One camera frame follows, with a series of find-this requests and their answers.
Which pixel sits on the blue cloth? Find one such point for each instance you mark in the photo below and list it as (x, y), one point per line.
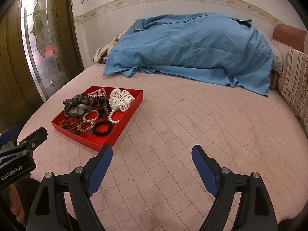
(206, 47)

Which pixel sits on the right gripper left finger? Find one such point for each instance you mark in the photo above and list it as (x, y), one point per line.
(63, 202)

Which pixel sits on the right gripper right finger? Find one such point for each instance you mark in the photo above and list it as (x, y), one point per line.
(255, 210)

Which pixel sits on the grey black scrunchie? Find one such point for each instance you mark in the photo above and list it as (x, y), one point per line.
(77, 106)

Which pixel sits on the red white checked scrunchie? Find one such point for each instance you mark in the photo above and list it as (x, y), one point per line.
(99, 94)

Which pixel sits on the black hair claw clip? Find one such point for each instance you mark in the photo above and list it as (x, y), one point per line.
(104, 107)

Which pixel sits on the brown pink headboard cushion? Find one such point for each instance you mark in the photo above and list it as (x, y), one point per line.
(287, 37)

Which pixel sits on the left human hand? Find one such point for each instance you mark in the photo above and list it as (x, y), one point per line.
(12, 199)

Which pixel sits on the striped floral cushion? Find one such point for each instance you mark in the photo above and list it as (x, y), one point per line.
(292, 84)

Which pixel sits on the white spotted scrunchie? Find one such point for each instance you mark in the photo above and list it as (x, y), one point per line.
(120, 100)

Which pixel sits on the gold leopard scrunchie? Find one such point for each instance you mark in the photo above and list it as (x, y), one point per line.
(85, 127)

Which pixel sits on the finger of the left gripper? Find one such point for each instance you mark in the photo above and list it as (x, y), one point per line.
(35, 139)
(10, 135)

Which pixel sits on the floral brown white blanket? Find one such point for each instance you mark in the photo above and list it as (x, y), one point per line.
(101, 54)

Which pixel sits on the pink bed cover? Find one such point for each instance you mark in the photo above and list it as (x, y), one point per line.
(152, 182)

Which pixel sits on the dark red dotted scrunchie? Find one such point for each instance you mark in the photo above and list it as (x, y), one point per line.
(70, 123)

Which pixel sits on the stained glass door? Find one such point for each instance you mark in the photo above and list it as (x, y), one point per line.
(39, 55)

